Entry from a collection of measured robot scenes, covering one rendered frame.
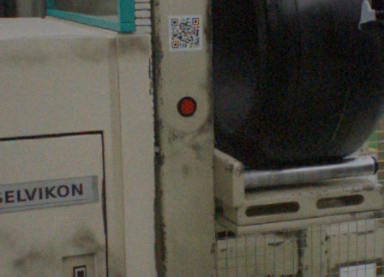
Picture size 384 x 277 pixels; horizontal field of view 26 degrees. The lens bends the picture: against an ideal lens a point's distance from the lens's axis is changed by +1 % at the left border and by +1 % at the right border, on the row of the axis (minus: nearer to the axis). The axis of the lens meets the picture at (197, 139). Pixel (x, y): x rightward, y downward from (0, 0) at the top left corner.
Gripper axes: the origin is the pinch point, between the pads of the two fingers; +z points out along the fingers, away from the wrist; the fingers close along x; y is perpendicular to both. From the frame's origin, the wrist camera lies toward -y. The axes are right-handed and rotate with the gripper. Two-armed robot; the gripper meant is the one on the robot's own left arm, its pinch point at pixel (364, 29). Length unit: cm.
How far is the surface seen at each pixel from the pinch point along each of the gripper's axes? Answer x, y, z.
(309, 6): 10.9, 5.2, 2.4
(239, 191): 23.1, -32.1, 14.6
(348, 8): 2.2, 4.5, 2.3
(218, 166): 24.6, -27.3, 22.8
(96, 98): 65, -9, -45
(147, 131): 59, -14, -45
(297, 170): 7.4, -29.3, 18.3
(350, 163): -5.7, -29.0, 18.5
